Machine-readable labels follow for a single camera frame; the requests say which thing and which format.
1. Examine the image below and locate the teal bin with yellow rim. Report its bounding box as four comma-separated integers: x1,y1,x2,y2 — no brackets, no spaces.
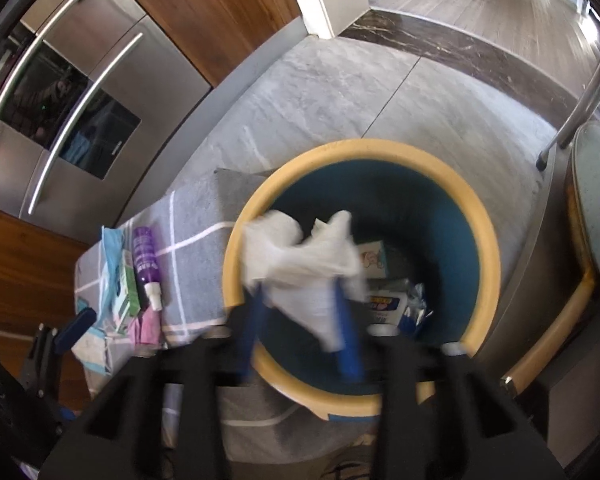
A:
222,139,503,418

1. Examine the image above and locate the purple spray bottle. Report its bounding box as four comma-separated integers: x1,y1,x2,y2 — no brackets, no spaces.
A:
132,226,165,311

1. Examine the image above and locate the blue face mask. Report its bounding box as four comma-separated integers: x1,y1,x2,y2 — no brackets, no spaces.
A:
72,300,117,377

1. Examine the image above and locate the pot lid with gold rim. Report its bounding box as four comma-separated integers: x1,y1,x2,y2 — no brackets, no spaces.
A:
567,120,600,287

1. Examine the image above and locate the white medicine box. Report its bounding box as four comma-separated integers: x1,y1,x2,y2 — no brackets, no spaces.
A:
357,241,389,281

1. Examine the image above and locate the wide wooden cabinet door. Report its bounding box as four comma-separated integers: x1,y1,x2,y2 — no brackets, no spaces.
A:
0,202,89,411

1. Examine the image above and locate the blue silver wet wipes packet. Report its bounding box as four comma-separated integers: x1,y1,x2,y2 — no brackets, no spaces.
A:
367,282,437,339

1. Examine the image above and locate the chair with metal leg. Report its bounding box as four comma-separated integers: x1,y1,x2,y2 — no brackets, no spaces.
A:
480,35,600,480

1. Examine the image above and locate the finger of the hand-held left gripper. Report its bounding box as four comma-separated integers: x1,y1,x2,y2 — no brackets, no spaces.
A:
22,307,99,406

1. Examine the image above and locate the upper appliance handle bar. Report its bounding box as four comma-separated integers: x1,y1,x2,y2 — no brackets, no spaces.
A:
0,0,94,161

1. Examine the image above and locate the white tissue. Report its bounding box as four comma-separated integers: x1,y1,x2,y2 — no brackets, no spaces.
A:
240,210,369,354

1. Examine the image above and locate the lower appliance handle bar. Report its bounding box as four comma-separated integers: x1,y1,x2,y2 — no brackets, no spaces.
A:
27,33,145,216

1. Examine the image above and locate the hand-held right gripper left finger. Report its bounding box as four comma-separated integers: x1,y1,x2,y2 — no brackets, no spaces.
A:
40,280,270,480

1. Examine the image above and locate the appliance handle bar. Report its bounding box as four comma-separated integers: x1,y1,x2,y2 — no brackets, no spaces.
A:
0,0,94,161
27,33,145,216

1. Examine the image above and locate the narrow wooden cabinet door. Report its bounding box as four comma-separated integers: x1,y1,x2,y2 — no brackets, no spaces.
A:
100,0,304,87

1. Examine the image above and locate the pink packet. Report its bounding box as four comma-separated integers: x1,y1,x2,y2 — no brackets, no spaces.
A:
130,307,162,347

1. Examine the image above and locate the green white box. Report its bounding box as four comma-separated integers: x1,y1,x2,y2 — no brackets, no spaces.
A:
111,250,142,326

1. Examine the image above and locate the stainless steel built-in appliance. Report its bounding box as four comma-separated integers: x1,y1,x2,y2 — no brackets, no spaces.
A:
0,0,214,244

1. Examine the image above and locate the grey plaid cushion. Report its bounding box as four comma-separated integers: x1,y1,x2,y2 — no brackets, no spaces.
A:
72,167,341,461

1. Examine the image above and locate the blue plastic sleeve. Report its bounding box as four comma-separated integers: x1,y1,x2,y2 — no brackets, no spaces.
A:
101,227,132,311

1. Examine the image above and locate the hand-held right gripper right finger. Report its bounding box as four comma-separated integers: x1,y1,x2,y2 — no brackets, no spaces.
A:
330,280,566,480

